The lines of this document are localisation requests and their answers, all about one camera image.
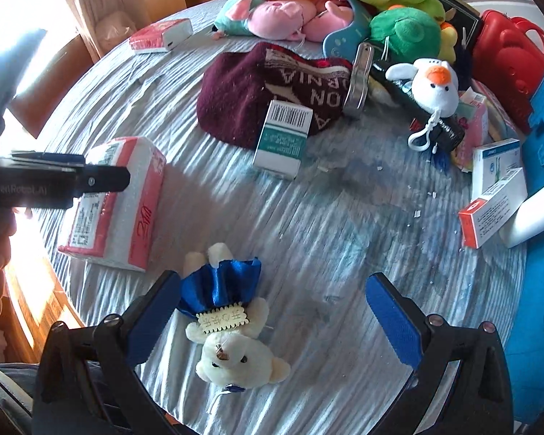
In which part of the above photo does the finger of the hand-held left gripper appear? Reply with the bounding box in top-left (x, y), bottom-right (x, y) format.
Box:
top-left (10, 150), bottom-right (87, 167)
top-left (73, 164), bottom-right (132, 194)

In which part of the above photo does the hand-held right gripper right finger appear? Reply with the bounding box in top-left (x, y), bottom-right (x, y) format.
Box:
top-left (365, 273), bottom-right (514, 435)

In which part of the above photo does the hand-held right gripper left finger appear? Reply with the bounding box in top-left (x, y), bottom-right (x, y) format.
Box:
top-left (32, 269), bottom-right (182, 435)

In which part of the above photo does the large pink white tissue pack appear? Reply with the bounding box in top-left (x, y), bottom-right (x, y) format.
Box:
top-left (57, 136), bottom-right (167, 273)

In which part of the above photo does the white teddy bear blue dress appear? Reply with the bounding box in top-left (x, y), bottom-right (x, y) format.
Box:
top-left (182, 242), bottom-right (292, 394)

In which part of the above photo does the teal white medicine box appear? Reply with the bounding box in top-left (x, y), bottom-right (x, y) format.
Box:
top-left (252, 100), bottom-right (313, 181)

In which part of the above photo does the blue plastic container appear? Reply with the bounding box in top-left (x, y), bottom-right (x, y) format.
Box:
top-left (511, 49), bottom-right (544, 423)

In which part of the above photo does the metal shoehorn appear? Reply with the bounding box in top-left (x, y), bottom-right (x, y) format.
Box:
top-left (343, 42), bottom-right (375, 120)

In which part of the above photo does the white duck plush keychain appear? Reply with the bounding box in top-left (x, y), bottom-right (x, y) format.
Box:
top-left (385, 57), bottom-right (461, 153)

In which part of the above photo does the red white medicine box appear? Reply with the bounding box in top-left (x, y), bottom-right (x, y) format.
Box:
top-left (457, 167), bottom-right (527, 249)

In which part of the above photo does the small pink white tissue pack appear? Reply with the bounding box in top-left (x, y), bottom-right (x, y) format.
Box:
top-left (129, 18), bottom-right (194, 54)

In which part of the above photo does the maroon knit hat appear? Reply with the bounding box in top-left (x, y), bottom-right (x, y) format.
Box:
top-left (197, 42), bottom-right (355, 150)

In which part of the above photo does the white paper tube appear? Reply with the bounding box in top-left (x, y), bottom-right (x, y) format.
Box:
top-left (499, 184), bottom-right (544, 249)

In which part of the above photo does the white blue medicine box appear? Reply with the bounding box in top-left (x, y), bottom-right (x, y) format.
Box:
top-left (471, 138), bottom-right (523, 200)

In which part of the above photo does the pink colourful carton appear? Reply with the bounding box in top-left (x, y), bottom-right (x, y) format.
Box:
top-left (450, 90), bottom-right (489, 173)

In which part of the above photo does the pink pig plush toy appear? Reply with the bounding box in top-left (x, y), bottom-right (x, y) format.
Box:
top-left (248, 0), bottom-right (318, 40)

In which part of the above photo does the blue toy guitar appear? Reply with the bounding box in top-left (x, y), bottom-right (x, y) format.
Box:
top-left (322, 0), bottom-right (373, 61)

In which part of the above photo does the yellow plush toy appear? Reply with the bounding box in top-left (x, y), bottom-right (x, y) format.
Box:
top-left (439, 22), bottom-right (459, 62)

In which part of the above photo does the red plastic case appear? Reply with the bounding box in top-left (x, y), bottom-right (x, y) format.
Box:
top-left (473, 9), bottom-right (544, 135)

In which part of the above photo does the round green plush toy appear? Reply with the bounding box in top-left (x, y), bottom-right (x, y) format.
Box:
top-left (369, 5), bottom-right (443, 62)

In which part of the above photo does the black box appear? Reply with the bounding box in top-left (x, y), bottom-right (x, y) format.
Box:
top-left (398, 0), bottom-right (482, 51)

